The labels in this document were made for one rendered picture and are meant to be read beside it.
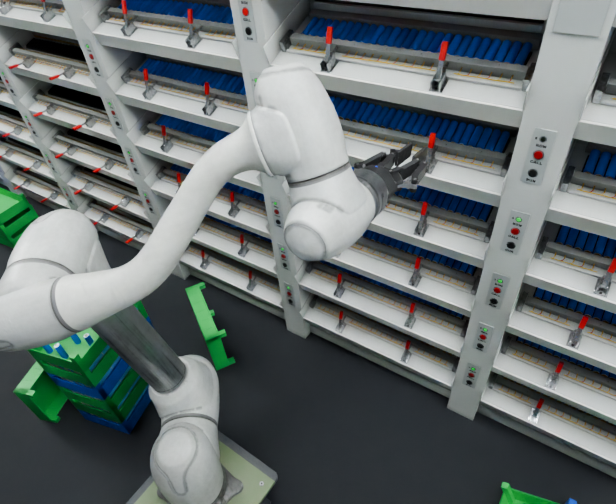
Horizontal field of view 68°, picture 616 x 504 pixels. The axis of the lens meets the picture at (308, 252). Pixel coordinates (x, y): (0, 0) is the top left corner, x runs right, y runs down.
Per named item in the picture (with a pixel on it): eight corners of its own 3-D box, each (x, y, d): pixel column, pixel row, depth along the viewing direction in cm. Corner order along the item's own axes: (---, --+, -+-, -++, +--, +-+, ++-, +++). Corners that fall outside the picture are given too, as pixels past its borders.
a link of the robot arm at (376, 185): (373, 234, 79) (388, 220, 83) (379, 185, 74) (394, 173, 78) (327, 218, 83) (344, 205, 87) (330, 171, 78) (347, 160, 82)
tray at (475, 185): (499, 207, 105) (504, 181, 97) (283, 147, 131) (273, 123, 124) (528, 143, 111) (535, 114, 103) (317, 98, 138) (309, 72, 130)
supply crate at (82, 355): (85, 374, 139) (73, 358, 134) (33, 358, 145) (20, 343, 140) (141, 301, 159) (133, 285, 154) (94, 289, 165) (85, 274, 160)
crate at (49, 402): (40, 419, 174) (58, 423, 172) (12, 391, 160) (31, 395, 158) (85, 353, 195) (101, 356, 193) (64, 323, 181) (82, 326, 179)
